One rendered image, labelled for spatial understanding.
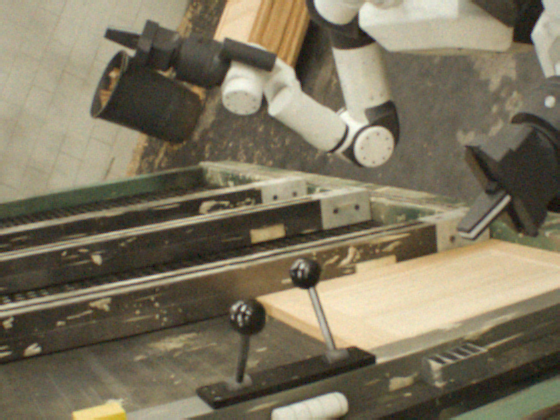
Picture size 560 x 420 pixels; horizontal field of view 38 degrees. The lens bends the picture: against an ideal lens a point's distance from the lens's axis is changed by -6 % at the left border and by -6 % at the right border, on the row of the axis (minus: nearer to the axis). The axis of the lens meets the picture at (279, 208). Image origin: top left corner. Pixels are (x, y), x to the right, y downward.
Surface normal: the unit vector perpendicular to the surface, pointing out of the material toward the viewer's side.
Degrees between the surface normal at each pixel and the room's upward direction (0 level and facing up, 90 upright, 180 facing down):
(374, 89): 90
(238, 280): 90
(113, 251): 90
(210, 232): 90
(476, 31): 101
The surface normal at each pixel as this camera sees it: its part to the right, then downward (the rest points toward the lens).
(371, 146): 0.29, 0.42
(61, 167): 0.50, -0.05
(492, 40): 0.22, 0.78
